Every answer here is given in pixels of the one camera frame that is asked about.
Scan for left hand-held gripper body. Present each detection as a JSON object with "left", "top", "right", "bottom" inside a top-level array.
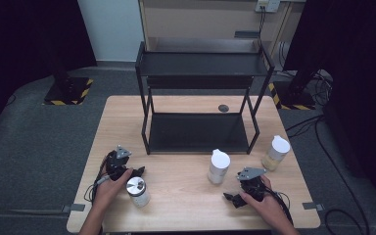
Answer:
[{"left": 105, "top": 145, "right": 135, "bottom": 182}]

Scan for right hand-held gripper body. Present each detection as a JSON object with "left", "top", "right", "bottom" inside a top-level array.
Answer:
[{"left": 236, "top": 166, "right": 269, "bottom": 202}]

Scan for small clear jar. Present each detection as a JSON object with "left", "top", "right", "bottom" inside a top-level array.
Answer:
[{"left": 125, "top": 176, "right": 152, "bottom": 209}]

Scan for white-lid jar white contents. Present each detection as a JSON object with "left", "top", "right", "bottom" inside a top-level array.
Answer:
[{"left": 208, "top": 148, "right": 231, "bottom": 185}]

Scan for white-lid jar yellow contents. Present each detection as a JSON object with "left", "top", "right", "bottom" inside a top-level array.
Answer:
[{"left": 261, "top": 134, "right": 291, "bottom": 172}]

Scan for black metal shelf rack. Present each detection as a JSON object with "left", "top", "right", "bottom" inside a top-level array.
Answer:
[{"left": 134, "top": 40, "right": 276, "bottom": 156}]

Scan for person's right hand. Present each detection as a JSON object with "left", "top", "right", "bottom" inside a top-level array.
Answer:
[{"left": 239, "top": 174, "right": 291, "bottom": 227}]

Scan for person's left hand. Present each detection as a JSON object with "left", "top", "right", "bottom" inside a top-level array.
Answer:
[{"left": 92, "top": 167, "right": 134, "bottom": 213}]

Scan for grey tape strip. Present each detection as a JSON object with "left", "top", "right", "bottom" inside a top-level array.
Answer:
[
  {"left": 62, "top": 203, "right": 86, "bottom": 213},
  {"left": 302, "top": 202, "right": 325, "bottom": 212}
]

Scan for striped-edge black stand base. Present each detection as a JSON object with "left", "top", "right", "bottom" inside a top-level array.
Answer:
[
  {"left": 267, "top": 81, "right": 316, "bottom": 111},
  {"left": 42, "top": 76, "right": 95, "bottom": 106}
]

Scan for black curtain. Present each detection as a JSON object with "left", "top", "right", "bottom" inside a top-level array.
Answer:
[
  {"left": 0, "top": 0, "right": 98, "bottom": 145},
  {"left": 282, "top": 0, "right": 376, "bottom": 204}
]

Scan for left hand-held gripper cable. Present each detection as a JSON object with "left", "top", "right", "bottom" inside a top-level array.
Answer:
[{"left": 83, "top": 152, "right": 113, "bottom": 205}]

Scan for hand-held gripper cable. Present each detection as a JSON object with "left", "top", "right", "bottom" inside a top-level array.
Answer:
[
  {"left": 83, "top": 152, "right": 113, "bottom": 205},
  {"left": 263, "top": 185, "right": 295, "bottom": 227}
]

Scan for right hand-held gripper cable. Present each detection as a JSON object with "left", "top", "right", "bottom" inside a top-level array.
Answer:
[{"left": 263, "top": 185, "right": 295, "bottom": 227}]

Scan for long black floor cable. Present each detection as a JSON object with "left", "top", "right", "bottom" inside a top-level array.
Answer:
[{"left": 285, "top": 114, "right": 371, "bottom": 235}]

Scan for bundle of floor cables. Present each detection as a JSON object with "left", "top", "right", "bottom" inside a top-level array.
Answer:
[{"left": 307, "top": 70, "right": 335, "bottom": 107}]

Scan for black socket cable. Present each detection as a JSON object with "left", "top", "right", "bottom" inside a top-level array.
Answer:
[{"left": 258, "top": 6, "right": 266, "bottom": 42}]

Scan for white wall socket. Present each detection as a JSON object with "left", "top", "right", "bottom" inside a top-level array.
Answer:
[{"left": 255, "top": 0, "right": 281, "bottom": 14}]

